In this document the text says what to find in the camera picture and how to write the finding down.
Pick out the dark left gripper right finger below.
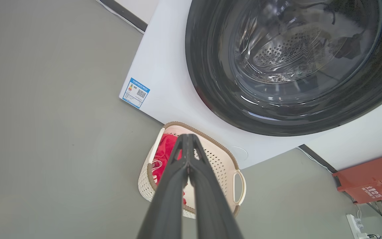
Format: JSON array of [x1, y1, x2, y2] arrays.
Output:
[[188, 134, 244, 239]]

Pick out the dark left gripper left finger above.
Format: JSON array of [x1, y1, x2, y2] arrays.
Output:
[[136, 134, 190, 239]]

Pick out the cream laundry basket brown rim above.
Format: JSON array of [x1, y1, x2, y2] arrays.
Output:
[[138, 121, 247, 219]]

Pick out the red garment white stripes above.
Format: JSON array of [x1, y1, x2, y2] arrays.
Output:
[[151, 133, 188, 205]]

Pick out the round white filter cover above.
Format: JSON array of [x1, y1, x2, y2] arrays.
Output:
[[227, 146, 249, 162]]

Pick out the blue energy label sticker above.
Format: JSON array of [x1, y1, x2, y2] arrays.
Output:
[[122, 77, 151, 109]]

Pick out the white front-load washing machine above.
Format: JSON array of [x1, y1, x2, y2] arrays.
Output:
[[119, 0, 382, 170]]

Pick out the round black glass door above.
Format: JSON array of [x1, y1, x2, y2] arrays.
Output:
[[185, 0, 382, 137]]

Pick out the white power strip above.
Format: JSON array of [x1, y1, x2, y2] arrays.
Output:
[[346, 214, 382, 239]]

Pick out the red box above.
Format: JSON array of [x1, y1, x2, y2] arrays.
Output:
[[332, 151, 382, 204]]

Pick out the perforated steel drum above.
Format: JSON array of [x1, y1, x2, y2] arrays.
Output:
[[230, 0, 382, 84]]

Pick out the white floor cable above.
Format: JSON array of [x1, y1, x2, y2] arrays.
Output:
[[95, 0, 145, 34], [296, 146, 332, 174]]

